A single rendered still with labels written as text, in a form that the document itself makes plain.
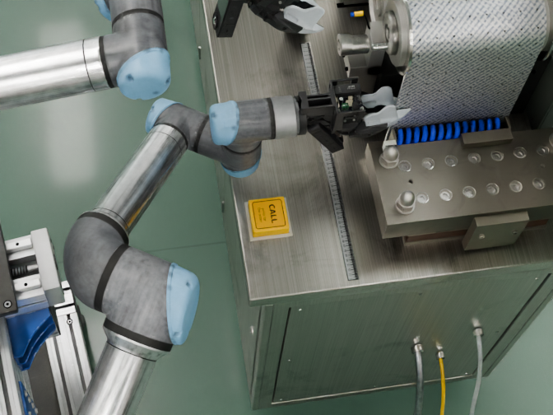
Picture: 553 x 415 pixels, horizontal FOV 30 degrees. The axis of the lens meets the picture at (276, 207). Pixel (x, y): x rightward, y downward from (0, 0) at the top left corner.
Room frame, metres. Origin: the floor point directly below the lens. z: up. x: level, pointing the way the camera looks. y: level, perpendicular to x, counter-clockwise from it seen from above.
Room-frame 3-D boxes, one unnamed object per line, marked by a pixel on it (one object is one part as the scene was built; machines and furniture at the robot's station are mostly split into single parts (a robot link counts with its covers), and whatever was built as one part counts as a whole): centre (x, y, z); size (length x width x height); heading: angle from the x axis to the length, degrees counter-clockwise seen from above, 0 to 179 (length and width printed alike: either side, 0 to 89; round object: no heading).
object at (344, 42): (1.09, -0.08, 1.18); 0.04 x 0.02 x 0.04; 15
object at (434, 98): (1.05, -0.31, 1.11); 0.23 x 0.01 x 0.18; 105
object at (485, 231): (0.86, -0.41, 0.96); 0.10 x 0.03 x 0.11; 105
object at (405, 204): (0.86, -0.23, 1.05); 0.04 x 0.04 x 0.04
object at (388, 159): (0.94, -0.20, 1.05); 0.04 x 0.04 x 0.04
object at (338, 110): (0.98, -0.07, 1.12); 0.12 x 0.08 x 0.09; 105
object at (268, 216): (0.86, 0.01, 0.91); 0.07 x 0.07 x 0.02; 15
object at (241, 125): (0.94, 0.08, 1.11); 0.11 x 0.08 x 0.09; 105
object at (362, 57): (1.10, -0.12, 1.05); 0.06 x 0.05 x 0.31; 105
